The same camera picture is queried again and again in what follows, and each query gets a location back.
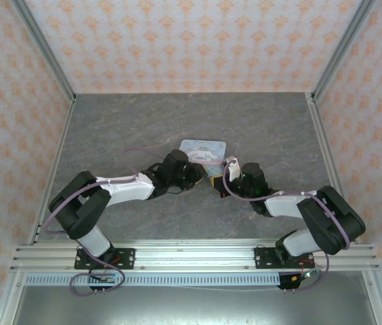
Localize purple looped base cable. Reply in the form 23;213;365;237
284;252;331;293
69;268;126;297

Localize aluminium frame corner post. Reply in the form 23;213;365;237
312;0;379;104
10;0;78;104

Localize aluminium front cross rail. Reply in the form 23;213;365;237
9;240;381;272

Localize aluminium table side rail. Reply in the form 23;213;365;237
306;93;362;245
28;97;77;245

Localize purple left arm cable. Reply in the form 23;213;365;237
43;148;167;235

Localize blue cartoon print mat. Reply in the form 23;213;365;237
179;139;228;167

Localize small circuit board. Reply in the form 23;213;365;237
292;267;322;284
90;273;116;284

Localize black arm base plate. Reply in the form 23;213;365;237
73;247;137;271
253;246;315;271

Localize grey metal lower panel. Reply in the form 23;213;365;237
9;283;377;325

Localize white slotted cable duct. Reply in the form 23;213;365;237
24;272;282;288

